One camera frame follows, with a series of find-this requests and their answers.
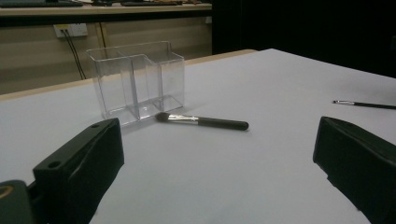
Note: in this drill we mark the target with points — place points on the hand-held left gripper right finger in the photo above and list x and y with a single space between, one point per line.
358 161

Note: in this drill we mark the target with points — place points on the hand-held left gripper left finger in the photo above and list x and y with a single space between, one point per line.
81 168

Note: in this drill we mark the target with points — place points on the thin black makeup brush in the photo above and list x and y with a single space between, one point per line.
373 105

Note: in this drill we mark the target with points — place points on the clear acrylic organizer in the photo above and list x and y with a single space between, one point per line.
140 84

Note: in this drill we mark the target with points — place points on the large black makeup brush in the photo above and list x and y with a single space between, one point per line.
218 123

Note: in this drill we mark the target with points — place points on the wooden table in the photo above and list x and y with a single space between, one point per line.
46 89

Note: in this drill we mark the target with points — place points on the white table cover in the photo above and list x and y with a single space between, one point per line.
218 174

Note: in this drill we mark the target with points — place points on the black curtain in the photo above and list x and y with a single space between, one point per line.
295 28

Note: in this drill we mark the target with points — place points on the beige background desk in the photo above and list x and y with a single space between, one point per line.
124 8

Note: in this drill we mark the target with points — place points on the dark flat object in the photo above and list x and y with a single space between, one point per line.
37 3
149 3

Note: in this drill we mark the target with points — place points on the white wall power outlet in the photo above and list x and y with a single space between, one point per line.
76 30

